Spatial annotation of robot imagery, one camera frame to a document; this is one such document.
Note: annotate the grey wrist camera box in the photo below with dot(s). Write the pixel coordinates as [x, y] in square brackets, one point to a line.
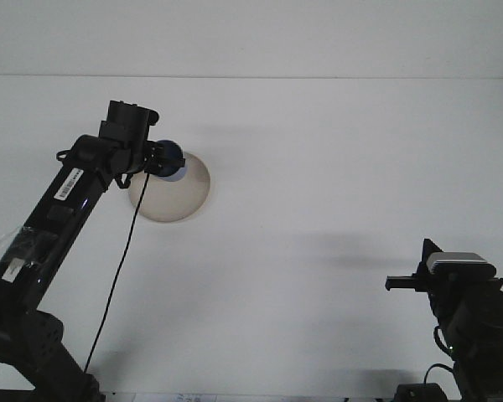
[461, 261]

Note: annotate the pale blue cup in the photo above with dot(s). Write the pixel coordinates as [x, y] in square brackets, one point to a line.
[174, 151]

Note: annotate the pale round plate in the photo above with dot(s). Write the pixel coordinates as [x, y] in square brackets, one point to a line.
[176, 199]

